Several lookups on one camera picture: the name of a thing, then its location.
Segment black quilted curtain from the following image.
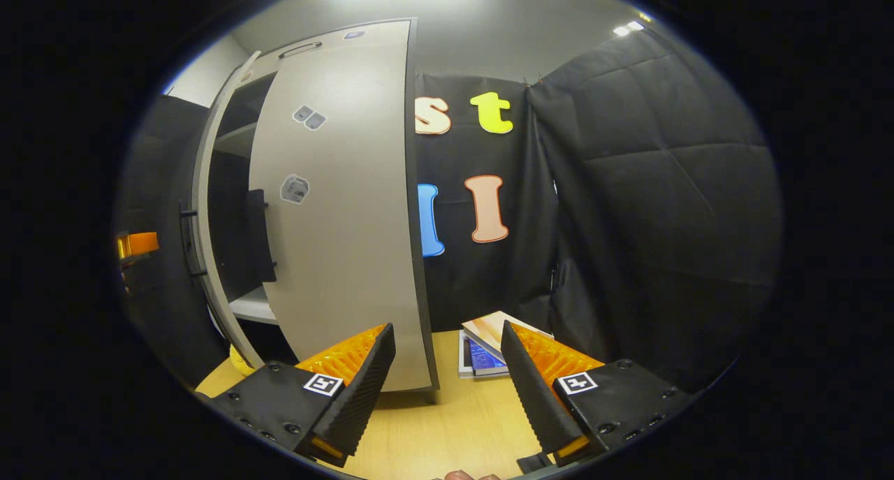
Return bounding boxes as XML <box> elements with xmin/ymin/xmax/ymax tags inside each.
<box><xmin>527</xmin><ymin>27</ymin><xmax>783</xmax><ymax>393</ymax></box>

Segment black door handle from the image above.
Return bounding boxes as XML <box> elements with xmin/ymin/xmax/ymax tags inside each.
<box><xmin>178</xmin><ymin>201</ymin><xmax>208</xmax><ymax>278</ymax></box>

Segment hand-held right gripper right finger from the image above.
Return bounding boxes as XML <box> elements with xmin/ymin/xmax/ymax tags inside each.
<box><xmin>501</xmin><ymin>321</ymin><xmax>696</xmax><ymax>474</ymax></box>

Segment white shoe cabinet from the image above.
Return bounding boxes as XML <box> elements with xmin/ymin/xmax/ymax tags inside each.
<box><xmin>206</xmin><ymin>19</ymin><xmax>441</xmax><ymax>404</ymax></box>

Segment white shoe cabinet door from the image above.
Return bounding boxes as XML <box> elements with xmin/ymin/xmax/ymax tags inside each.
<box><xmin>191</xmin><ymin>50</ymin><xmax>266</xmax><ymax>370</ymax></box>
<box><xmin>248</xmin><ymin>54</ymin><xmax>439</xmax><ymax>393</ymax></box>

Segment blue cover book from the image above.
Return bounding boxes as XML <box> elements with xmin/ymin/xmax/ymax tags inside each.
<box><xmin>459</xmin><ymin>330</ymin><xmax>509</xmax><ymax>379</ymax></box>

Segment black backdrop cloth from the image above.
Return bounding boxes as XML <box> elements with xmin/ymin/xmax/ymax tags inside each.
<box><xmin>414</xmin><ymin>71</ymin><xmax>559</xmax><ymax>333</ymax></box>

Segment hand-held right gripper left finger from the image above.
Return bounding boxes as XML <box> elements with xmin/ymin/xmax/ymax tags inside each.
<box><xmin>199</xmin><ymin>323</ymin><xmax>397</xmax><ymax>467</ymax></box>

